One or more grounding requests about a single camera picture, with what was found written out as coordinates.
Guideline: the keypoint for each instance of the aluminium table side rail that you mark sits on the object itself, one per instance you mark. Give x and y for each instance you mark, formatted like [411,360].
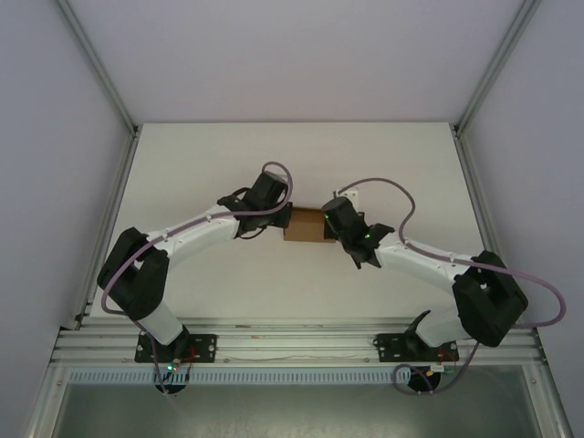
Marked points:
[118,191]
[474,182]

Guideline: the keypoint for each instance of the aluminium mounting rail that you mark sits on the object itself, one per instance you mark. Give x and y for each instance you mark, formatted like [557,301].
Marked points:
[292,347]

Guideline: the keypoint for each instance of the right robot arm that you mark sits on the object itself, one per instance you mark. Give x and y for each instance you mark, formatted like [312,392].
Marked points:
[488,296]

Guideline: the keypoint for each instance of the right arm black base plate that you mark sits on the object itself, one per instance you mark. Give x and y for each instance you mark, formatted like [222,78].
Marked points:
[388,349]

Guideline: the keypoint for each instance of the brown cardboard box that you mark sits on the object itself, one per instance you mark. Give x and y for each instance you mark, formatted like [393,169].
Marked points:
[303,226]

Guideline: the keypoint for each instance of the grey metal sheet panel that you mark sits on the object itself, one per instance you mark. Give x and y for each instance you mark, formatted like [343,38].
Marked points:
[292,410]

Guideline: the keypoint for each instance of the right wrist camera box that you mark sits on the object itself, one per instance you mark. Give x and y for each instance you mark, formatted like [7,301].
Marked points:
[350,194]

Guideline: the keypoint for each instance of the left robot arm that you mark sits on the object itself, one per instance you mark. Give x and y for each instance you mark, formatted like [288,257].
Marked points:
[137,274]

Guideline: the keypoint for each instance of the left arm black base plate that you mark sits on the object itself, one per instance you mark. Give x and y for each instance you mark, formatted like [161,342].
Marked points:
[203,347]

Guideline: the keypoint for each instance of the aluminium frame bar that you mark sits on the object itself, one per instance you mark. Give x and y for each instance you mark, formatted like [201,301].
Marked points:
[45,401]
[552,401]

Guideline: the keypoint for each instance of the aluminium frame post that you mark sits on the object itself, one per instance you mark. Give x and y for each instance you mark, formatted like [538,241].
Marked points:
[497,64]
[98,68]

